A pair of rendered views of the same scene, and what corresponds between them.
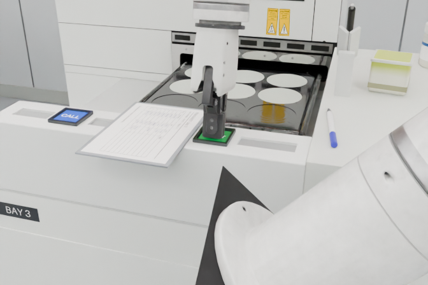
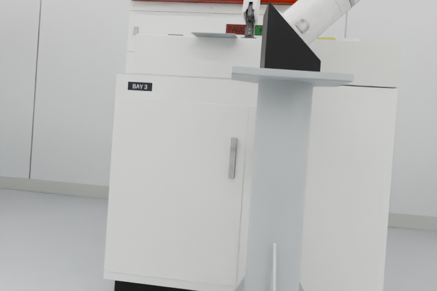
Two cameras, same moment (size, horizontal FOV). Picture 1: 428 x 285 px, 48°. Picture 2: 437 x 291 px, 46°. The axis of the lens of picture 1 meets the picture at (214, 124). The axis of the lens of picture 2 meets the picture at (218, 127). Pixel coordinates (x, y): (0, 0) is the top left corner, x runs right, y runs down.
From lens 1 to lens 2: 1.31 m
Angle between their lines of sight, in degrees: 25
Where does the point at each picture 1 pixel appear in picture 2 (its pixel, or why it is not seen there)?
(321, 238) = (304, 0)
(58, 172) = (170, 59)
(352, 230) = not seen: outside the picture
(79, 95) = not seen: hidden behind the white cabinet
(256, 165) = not seen: hidden behind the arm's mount
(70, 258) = (165, 112)
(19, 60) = (21, 153)
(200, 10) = not seen: outside the picture
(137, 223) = (208, 83)
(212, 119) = (249, 29)
